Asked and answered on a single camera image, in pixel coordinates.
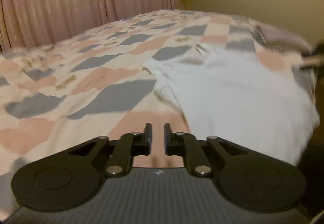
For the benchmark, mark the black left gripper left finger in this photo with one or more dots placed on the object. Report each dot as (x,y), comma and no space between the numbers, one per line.
(71,177)

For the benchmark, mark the white tank top garment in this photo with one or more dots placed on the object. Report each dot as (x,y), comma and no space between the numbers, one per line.
(229,94)

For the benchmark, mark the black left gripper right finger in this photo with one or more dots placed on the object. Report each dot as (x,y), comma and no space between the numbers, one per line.
(248,179)

